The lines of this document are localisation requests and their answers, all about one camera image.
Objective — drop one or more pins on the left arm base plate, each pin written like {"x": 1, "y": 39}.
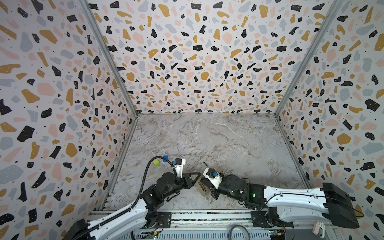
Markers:
{"x": 160, "y": 220}

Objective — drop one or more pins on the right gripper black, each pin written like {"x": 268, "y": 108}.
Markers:
{"x": 213, "y": 188}

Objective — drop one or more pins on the green cube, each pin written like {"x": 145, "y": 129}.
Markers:
{"x": 156, "y": 162}

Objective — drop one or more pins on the white remote control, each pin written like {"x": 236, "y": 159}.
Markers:
{"x": 202, "y": 189}

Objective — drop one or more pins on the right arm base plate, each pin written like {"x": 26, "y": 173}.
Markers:
{"x": 268, "y": 219}

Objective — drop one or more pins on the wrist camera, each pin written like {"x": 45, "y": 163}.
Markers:
{"x": 179, "y": 165}
{"x": 211, "y": 173}

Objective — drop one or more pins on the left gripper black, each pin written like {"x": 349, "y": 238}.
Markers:
{"x": 187, "y": 180}

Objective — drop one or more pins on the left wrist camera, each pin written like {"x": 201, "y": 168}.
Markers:
{"x": 179, "y": 165}

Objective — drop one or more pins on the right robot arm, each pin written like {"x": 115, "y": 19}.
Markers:
{"x": 328, "y": 203}

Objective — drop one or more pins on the white pink handheld device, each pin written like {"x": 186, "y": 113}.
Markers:
{"x": 319, "y": 229}

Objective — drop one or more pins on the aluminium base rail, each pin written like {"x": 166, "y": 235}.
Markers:
{"x": 221, "y": 219}

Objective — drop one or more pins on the perforated metal cover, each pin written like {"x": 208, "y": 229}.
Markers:
{"x": 206, "y": 235}

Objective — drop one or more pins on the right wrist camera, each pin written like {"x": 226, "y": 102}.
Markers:
{"x": 211, "y": 173}

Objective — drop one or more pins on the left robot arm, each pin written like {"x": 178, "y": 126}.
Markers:
{"x": 143, "y": 212}

